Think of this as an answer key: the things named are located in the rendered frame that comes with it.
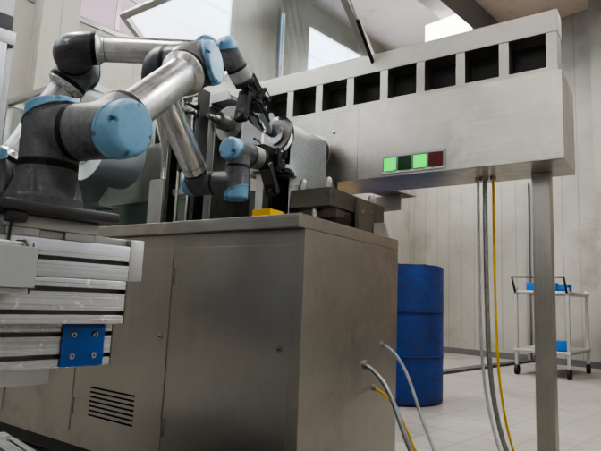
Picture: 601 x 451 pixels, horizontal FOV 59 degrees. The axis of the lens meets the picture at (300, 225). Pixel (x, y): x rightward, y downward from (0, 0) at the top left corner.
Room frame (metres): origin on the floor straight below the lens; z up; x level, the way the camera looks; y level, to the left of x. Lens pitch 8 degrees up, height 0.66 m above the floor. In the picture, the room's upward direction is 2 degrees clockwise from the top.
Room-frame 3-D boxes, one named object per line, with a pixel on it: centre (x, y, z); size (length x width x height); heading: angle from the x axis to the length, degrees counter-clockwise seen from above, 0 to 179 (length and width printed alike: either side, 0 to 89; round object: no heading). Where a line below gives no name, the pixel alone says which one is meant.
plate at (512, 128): (2.61, 0.38, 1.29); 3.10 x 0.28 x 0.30; 55
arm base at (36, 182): (1.08, 0.53, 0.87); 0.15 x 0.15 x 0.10
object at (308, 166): (1.95, -0.02, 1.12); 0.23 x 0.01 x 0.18; 145
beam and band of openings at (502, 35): (2.55, 0.42, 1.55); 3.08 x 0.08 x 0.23; 55
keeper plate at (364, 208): (1.87, -0.23, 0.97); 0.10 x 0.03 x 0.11; 145
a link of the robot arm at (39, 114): (1.08, 0.52, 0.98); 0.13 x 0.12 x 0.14; 71
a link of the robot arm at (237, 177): (1.63, 0.22, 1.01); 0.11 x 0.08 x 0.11; 71
